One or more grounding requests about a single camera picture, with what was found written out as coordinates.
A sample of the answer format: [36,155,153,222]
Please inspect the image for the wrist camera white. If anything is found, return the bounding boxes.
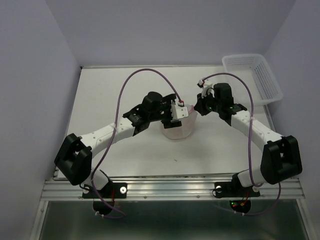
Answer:
[197,79,213,99]
[171,102,189,120]

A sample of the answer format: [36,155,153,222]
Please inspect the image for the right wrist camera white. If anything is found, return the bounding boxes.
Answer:
[197,79,213,99]

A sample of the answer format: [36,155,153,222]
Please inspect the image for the aluminium mounting rail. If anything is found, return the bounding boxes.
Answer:
[41,174,306,202]

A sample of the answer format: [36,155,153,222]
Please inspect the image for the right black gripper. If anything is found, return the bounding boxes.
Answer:
[191,89,221,116]

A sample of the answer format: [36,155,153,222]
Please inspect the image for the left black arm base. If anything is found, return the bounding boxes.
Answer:
[79,169,128,219]

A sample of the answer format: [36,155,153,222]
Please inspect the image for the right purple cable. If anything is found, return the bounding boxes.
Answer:
[202,72,282,217]

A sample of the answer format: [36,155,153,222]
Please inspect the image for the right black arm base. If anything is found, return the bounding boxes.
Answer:
[212,174,261,215]

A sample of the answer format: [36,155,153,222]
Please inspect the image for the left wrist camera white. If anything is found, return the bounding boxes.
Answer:
[171,102,189,120]

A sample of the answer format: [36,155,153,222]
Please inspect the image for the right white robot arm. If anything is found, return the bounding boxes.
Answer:
[194,81,303,198]

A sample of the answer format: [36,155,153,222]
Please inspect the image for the white plastic basket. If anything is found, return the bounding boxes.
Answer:
[222,54,283,106]

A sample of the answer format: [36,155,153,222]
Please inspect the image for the purple cable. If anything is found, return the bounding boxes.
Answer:
[90,68,186,220]
[202,72,282,217]

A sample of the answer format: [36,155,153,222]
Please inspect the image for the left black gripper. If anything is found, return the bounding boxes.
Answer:
[148,94,181,129]

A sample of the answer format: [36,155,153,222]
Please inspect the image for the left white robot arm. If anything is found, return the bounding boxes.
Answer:
[54,91,189,199]

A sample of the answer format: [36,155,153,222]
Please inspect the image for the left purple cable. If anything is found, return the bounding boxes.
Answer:
[90,68,186,220]

